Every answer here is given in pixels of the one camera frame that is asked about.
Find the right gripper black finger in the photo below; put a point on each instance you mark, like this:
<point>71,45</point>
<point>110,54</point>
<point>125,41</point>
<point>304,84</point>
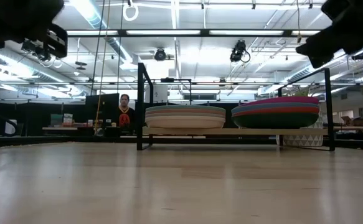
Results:
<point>326,57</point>
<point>316,43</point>

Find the dark green plate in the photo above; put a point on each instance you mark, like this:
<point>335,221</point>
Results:
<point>274,122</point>

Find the peach orange plate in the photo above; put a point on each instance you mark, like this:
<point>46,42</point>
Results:
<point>184,111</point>

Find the beige plate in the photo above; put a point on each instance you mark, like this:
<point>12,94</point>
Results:
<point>184,114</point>

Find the green potted plant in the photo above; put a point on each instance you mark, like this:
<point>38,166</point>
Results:
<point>299,91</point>

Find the cardboard box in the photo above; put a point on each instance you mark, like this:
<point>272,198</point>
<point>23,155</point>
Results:
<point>360,121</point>

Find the white triangle pattern pot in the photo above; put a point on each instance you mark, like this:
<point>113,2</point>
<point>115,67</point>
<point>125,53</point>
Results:
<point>302,140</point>

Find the black bar with light strips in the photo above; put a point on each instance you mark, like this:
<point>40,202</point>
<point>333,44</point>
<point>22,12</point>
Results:
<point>122,32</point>

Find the teal box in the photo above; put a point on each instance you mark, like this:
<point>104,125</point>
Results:
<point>56,119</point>

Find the small printed box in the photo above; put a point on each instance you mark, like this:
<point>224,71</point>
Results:
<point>68,119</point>

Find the black monitor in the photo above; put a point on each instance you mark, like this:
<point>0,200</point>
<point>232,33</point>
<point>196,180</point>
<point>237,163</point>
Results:
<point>103,107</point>

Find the wooden desk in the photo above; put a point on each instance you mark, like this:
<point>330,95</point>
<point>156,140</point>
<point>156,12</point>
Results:
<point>59,128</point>

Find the person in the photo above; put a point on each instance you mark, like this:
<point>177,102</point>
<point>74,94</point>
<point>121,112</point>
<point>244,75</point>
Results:
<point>125,116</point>

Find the thin black stand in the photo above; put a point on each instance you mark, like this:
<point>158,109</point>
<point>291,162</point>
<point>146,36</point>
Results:
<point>167,80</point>

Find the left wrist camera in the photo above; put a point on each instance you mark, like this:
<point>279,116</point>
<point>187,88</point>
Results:
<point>56,40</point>

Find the black frame wooden shelf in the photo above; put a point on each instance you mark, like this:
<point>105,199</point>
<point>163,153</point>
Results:
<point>246,131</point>

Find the black overhead camera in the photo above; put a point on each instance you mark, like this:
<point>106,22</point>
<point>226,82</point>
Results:
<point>160,55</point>

